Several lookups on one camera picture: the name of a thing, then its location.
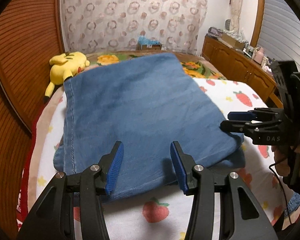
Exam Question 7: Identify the circle patterned curtain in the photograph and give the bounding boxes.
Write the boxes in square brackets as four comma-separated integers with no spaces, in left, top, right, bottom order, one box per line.
[61,0,207,54]

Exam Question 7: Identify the blue denim pants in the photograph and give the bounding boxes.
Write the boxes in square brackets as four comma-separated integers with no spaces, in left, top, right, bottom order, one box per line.
[53,53,245,202]

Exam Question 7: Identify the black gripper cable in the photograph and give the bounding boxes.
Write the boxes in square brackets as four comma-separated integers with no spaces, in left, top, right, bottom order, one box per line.
[268,162,294,225]

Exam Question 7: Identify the white floral bed sheet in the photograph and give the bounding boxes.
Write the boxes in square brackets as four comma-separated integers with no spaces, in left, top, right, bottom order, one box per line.
[18,72,300,239]

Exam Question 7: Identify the person's right hand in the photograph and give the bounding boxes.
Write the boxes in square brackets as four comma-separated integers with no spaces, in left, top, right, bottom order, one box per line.
[271,145,300,177]

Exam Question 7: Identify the brown floral blanket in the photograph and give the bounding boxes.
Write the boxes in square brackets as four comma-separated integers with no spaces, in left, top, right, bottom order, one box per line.
[27,49,227,205]

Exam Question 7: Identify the pink thermos jug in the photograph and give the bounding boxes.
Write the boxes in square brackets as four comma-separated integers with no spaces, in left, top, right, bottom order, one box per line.
[252,47,264,64]

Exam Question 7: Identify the wooden sideboard cabinet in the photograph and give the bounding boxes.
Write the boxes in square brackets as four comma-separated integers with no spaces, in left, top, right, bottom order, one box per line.
[202,36,283,108]

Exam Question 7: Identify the yellow Pikachu plush toy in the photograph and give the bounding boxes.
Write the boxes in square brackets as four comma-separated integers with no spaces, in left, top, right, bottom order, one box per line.
[45,51,90,98]

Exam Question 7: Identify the cardboard box on cabinet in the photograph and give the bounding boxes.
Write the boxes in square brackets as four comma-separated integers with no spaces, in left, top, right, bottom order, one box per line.
[221,33,245,50]

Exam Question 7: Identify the beige tied side curtain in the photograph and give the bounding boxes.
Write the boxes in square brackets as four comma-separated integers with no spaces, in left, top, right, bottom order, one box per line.
[230,0,243,33]

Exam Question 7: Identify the cardboard box with blue bag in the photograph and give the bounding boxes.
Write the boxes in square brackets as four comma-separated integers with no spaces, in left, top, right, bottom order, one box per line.
[136,36,162,50]

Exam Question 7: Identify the brown louvered wardrobe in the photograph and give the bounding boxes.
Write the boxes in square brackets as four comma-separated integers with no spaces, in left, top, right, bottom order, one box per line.
[0,0,64,239]

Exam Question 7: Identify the grey window blind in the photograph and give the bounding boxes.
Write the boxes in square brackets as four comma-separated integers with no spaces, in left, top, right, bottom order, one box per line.
[257,0,300,72]

